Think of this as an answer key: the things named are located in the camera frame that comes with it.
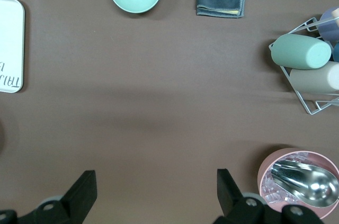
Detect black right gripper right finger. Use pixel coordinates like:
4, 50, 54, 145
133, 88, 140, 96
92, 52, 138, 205
213, 168, 265, 224

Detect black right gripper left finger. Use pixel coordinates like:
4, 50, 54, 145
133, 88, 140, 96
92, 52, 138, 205
17, 170, 97, 224

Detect clear ice cubes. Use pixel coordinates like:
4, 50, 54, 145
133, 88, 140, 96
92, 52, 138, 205
261, 151, 309, 205

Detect pink bowl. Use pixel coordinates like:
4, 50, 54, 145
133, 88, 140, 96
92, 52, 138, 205
257, 148, 339, 220

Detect metal scoop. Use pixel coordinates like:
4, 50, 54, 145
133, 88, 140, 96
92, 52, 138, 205
270, 159, 339, 208

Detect beige cup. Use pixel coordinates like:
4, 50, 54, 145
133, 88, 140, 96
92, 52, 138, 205
289, 61, 339, 94

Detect mint green cup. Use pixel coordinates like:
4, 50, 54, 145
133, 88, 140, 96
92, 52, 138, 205
270, 34, 332, 70

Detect cream tray with bear print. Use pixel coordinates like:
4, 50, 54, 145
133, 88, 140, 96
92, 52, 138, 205
0, 0, 25, 94

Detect dark blue cup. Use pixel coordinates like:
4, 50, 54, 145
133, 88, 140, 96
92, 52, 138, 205
332, 41, 339, 63

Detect lavender cup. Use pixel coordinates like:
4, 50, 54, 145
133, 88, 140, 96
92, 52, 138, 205
319, 6, 339, 42

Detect white wire cup rack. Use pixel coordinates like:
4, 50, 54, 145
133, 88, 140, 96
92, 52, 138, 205
269, 16, 339, 115

